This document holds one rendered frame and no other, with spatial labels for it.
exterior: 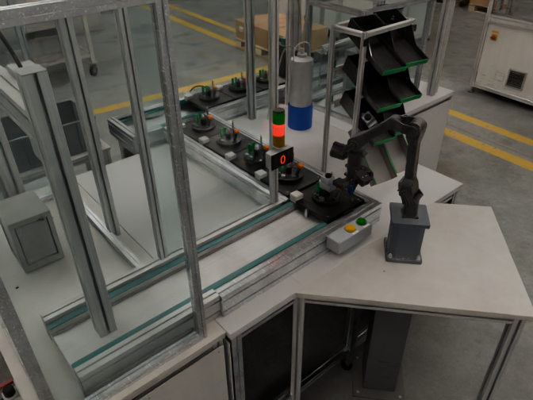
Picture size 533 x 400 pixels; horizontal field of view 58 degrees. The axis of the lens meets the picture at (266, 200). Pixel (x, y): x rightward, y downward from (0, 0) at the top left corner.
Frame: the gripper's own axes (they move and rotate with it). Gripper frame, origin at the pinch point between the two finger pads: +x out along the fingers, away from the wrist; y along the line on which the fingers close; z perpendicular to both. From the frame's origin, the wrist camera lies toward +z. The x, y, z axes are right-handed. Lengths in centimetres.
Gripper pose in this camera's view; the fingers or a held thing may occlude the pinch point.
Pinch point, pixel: (351, 187)
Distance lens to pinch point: 205.2
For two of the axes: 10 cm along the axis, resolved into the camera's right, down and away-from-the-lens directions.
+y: 7.7, -3.6, 5.2
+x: 0.1, 8.2, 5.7
